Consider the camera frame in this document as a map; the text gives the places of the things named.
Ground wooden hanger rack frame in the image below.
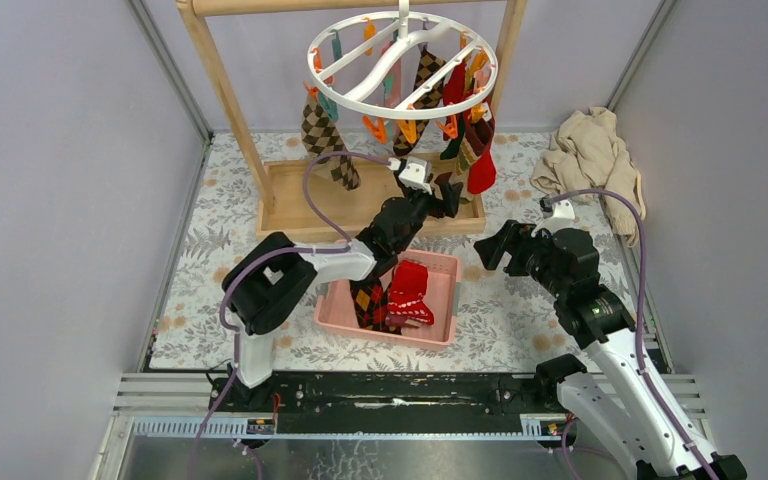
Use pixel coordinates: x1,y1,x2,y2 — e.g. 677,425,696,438
177,0,527,242

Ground beige purple striped sock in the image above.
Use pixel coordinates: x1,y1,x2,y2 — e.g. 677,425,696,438
385,315,426,332

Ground red white patterned sock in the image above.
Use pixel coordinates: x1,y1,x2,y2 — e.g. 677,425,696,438
387,260,435,326

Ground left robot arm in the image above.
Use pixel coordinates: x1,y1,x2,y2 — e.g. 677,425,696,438
220,175,464,411

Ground pink sock rear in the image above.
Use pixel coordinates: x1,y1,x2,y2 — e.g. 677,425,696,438
382,58,402,108

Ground brown argyle sock rear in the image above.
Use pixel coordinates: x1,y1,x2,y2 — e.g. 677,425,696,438
393,47,445,157

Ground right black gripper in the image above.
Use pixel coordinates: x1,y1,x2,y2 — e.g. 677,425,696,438
472,219,568,299

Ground white round clip hanger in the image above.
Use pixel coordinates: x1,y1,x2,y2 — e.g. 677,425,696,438
305,1,504,125

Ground pink plastic basket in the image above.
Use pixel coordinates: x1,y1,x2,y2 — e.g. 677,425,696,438
314,249,462,351

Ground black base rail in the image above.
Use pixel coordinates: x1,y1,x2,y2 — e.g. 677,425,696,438
208,371,573,434

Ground brown beige argyle sock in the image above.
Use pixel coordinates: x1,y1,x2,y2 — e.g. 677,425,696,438
301,95,360,191

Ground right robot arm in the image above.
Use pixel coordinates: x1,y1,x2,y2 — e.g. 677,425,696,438
474,220,748,479

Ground black red yellow argyle sock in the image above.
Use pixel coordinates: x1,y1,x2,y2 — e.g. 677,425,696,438
349,279,401,335

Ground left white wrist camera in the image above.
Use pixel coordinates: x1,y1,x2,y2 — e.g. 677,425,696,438
388,157,433,195

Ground floral table mat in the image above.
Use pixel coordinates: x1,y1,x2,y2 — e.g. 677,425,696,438
148,132,577,372

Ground beige crumpled cloth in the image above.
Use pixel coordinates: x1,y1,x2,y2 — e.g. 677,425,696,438
530,107,647,219

